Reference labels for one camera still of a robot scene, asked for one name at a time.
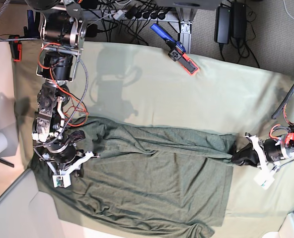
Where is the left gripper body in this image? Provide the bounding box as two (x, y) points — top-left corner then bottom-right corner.
(263, 137), (288, 166)

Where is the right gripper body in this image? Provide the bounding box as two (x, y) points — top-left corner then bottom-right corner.
(34, 138), (83, 173)

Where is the green grey T-shirt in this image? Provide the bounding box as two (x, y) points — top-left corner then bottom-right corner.
(30, 117), (236, 238)

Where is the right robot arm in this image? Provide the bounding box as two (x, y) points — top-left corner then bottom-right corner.
(26, 0), (93, 186)

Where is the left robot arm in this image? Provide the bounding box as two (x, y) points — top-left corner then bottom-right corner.
(231, 84), (294, 172)

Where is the black tripod leg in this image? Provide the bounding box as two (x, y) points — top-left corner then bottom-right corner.
(0, 158), (14, 168)

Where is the light green table cloth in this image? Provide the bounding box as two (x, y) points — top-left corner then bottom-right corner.
(13, 41), (294, 238)

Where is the blue orange bar clamp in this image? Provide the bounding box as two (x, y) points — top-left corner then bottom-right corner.
(150, 23), (199, 75)

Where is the blue orange corner clamp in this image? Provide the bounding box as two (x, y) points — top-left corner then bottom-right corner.
(8, 10), (41, 62)

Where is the black power brick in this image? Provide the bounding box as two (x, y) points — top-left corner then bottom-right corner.
(85, 24), (98, 38)

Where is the black power adapter left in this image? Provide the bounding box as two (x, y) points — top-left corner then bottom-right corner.
(214, 6), (231, 44)

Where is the black power adapter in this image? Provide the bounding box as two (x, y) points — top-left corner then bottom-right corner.
(214, 6), (231, 44)
(231, 1), (247, 39)

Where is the black power adapter right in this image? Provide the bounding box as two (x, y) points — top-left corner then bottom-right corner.
(231, 1), (247, 39)

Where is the white power strip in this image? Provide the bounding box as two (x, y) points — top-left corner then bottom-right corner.
(106, 9), (179, 22)

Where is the aluminium frame post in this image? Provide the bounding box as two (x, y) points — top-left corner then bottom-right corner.
(176, 7), (197, 54)

